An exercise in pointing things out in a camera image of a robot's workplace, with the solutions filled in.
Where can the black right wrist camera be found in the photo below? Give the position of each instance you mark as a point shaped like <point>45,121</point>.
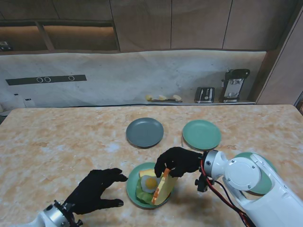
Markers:
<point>202,183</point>

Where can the black silver toaster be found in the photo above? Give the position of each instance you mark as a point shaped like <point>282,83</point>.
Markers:
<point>204,95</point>

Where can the grey plate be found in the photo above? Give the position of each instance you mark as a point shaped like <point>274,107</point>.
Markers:
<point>144,132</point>

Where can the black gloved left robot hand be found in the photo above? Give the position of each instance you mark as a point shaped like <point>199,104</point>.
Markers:
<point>94,191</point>

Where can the tall white container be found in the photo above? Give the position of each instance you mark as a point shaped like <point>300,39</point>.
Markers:
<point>17,100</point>

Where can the black silver coffee machine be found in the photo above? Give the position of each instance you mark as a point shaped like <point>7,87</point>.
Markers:
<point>233,85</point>

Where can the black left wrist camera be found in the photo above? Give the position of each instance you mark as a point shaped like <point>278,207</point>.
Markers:
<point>77,222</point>

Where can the dark object on shelf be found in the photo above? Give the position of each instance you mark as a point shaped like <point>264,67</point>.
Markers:
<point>5,46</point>

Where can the dark cutting board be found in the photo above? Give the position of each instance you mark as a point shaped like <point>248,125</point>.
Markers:
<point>165,100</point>

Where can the fried egg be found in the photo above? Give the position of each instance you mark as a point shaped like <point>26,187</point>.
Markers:
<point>149,183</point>

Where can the black wall socket strip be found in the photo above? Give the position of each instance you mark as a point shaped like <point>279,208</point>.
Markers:
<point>23,81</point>

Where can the yellow food piece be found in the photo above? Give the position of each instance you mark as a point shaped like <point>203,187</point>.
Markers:
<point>149,97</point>
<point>177,97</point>
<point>162,97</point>

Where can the yellow bread slice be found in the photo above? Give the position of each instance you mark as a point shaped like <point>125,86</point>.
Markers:
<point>165,189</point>
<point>146,173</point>

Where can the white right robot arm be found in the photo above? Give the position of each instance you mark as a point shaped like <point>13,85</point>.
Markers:
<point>248,184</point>

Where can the small white black-topped container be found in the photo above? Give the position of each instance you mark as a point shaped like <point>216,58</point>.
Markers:
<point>29,102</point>

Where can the green lettuce leaf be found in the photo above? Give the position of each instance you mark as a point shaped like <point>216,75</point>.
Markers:
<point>142,195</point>

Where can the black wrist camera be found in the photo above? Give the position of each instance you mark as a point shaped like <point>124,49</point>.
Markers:
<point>202,183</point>
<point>77,222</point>

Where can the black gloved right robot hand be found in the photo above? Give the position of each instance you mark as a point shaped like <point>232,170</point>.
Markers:
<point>182,160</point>

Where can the green lettuce plate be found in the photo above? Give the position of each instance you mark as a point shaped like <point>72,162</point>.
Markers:
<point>270,165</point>

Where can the green bread plate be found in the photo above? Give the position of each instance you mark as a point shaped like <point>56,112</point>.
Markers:
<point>201,134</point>

